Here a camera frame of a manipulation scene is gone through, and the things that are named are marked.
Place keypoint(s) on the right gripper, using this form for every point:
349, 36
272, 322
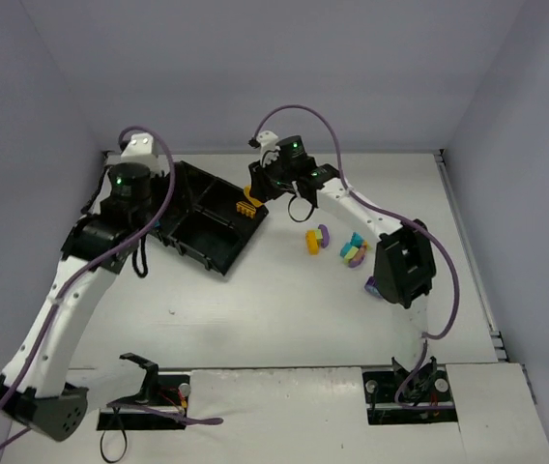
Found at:
261, 184

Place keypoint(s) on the orange rounded lego block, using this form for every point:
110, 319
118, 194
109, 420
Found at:
249, 206

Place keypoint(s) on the orange and lime lego stack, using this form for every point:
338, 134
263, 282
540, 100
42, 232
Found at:
313, 240

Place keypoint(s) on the purple arch lego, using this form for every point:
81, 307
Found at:
324, 240

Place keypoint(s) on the purple flower lego block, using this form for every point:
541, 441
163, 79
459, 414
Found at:
371, 288

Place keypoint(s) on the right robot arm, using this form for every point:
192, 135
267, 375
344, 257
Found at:
404, 265

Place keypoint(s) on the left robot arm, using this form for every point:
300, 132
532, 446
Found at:
34, 390

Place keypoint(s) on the black compartment tray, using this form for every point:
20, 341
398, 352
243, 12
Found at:
201, 221

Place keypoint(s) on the mixed lego cluster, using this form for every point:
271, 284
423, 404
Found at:
352, 256

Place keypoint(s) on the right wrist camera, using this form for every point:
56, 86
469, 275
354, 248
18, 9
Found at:
266, 142

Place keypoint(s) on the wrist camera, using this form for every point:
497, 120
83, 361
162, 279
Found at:
266, 142
140, 149

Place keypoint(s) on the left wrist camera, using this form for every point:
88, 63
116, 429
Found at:
140, 149

